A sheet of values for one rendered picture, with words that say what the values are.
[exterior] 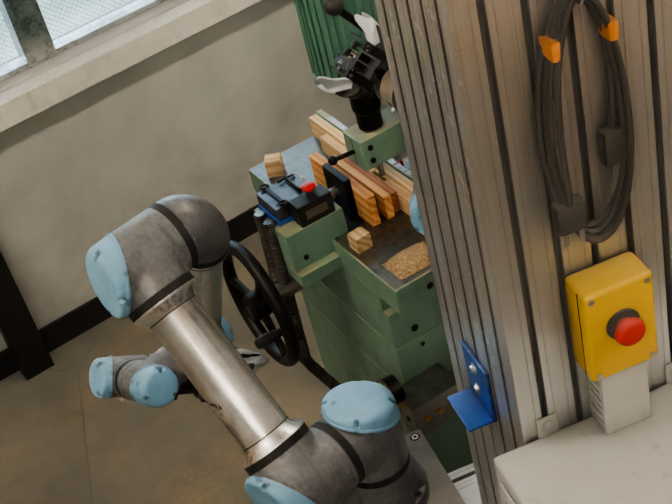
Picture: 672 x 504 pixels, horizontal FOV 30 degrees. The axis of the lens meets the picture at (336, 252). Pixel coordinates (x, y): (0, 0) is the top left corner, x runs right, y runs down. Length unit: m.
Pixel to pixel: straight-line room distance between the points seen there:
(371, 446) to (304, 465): 0.12
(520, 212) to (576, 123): 0.11
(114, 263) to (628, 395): 0.78
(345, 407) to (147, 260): 0.38
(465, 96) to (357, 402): 0.79
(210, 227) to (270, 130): 2.15
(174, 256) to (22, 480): 1.82
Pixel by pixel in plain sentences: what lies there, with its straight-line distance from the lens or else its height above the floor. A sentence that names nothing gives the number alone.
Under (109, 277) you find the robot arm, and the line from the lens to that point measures 1.88.
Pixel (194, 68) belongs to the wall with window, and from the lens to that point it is 3.86.
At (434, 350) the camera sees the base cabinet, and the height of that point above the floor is 0.65.
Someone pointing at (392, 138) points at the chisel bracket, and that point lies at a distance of 2.53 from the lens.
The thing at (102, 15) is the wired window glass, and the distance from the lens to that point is 3.75.
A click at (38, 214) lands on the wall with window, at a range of 3.80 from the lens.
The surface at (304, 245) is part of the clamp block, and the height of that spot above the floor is 0.92.
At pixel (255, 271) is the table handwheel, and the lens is 2.45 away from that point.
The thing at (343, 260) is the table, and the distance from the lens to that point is 2.53.
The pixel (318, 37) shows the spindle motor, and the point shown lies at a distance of 2.36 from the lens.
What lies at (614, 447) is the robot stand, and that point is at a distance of 1.58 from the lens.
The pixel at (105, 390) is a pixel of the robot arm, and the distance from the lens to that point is 2.32.
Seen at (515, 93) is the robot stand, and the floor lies 1.72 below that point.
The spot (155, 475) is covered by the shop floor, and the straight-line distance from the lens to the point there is 3.48.
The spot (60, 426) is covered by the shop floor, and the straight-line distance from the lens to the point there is 3.75.
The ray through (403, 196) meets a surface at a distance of 2.54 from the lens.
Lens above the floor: 2.40
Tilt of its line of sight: 37 degrees down
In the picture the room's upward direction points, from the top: 15 degrees counter-clockwise
